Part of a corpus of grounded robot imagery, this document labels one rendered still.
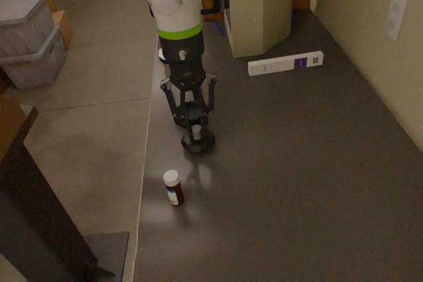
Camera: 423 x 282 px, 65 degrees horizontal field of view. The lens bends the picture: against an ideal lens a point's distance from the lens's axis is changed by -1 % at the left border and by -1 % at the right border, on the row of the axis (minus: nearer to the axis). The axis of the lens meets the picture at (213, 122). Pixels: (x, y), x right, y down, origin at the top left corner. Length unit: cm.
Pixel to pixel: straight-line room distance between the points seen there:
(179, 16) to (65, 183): 183
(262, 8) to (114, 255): 137
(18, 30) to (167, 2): 260
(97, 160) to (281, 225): 180
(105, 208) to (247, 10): 140
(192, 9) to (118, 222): 153
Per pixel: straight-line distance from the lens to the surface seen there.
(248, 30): 124
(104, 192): 218
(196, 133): 87
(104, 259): 190
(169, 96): 80
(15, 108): 121
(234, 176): 84
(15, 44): 328
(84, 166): 240
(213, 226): 76
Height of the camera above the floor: 158
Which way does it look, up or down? 40 degrees down
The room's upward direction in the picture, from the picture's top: 7 degrees counter-clockwise
